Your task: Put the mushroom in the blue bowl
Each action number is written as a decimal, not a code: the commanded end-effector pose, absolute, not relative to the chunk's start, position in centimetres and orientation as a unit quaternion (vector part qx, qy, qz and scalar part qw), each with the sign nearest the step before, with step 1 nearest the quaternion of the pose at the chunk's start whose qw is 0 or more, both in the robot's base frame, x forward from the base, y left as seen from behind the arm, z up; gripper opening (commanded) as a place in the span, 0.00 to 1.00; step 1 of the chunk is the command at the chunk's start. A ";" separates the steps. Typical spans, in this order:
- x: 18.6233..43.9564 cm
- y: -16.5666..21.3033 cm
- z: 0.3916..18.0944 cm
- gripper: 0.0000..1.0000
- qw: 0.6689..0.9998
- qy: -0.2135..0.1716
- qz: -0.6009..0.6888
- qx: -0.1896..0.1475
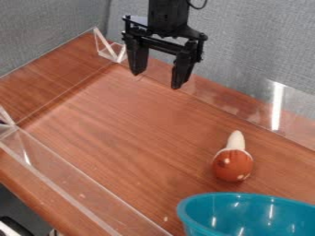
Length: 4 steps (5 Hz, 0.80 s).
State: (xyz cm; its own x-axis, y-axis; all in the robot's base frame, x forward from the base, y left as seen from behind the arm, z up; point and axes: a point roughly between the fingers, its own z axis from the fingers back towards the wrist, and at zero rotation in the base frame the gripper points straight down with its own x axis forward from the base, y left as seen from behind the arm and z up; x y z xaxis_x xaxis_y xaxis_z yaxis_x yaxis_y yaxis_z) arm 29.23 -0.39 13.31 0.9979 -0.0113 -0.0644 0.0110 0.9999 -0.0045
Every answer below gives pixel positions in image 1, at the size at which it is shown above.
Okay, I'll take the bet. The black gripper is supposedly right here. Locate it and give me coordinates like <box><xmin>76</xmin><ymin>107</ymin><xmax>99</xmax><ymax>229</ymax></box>
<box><xmin>123</xmin><ymin>0</ymin><xmax>208</xmax><ymax>89</ymax></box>

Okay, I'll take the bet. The red and white toy mushroom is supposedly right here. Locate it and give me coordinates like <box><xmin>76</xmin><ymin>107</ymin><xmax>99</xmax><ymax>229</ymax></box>
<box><xmin>212</xmin><ymin>130</ymin><xmax>254</xmax><ymax>183</ymax></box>

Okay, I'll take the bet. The blue plastic bowl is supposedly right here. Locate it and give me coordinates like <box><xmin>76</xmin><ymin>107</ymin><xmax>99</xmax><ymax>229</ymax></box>
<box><xmin>178</xmin><ymin>193</ymin><xmax>315</xmax><ymax>236</ymax></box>

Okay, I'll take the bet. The black cable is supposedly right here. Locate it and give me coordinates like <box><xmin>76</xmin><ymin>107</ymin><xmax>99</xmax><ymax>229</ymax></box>
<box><xmin>186</xmin><ymin>0</ymin><xmax>210</xmax><ymax>10</ymax></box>

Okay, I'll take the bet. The clear acrylic left wall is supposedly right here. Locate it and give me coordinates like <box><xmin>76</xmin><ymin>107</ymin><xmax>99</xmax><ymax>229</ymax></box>
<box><xmin>0</xmin><ymin>26</ymin><xmax>103</xmax><ymax>81</ymax></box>

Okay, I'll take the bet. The clear acrylic wall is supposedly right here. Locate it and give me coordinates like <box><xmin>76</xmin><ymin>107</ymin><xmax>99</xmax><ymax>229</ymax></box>
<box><xmin>0</xmin><ymin>26</ymin><xmax>103</xmax><ymax>81</ymax></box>
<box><xmin>92</xmin><ymin>27</ymin><xmax>315</xmax><ymax>151</ymax></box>
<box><xmin>0</xmin><ymin>106</ymin><xmax>172</xmax><ymax>236</ymax></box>

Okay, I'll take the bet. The clear acrylic back wall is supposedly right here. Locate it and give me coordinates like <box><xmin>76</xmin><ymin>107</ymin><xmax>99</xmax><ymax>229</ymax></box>
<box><xmin>92</xmin><ymin>27</ymin><xmax>315</xmax><ymax>151</ymax></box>

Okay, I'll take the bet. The clear acrylic front wall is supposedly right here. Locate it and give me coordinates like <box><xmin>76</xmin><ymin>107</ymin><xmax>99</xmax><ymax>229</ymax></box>
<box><xmin>0</xmin><ymin>106</ymin><xmax>172</xmax><ymax>236</ymax></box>

